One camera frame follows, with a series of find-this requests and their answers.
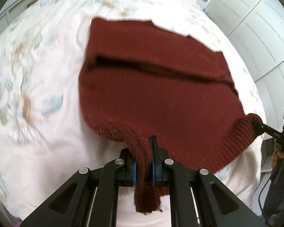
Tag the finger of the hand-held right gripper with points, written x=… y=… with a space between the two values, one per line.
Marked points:
x=267 y=129

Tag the person's right hand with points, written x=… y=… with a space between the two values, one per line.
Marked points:
x=275 y=158

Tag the person's right forearm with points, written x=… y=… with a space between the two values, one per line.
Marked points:
x=279 y=194

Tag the white floral duvet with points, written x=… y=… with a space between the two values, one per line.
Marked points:
x=49 y=134

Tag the dark red knitted sweater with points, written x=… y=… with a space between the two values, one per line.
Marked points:
x=156 y=92

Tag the white low cabinet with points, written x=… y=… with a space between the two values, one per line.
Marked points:
x=4 y=16

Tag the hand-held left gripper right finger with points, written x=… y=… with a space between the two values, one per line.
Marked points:
x=153 y=172

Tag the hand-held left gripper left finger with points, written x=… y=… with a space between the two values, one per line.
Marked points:
x=132 y=171

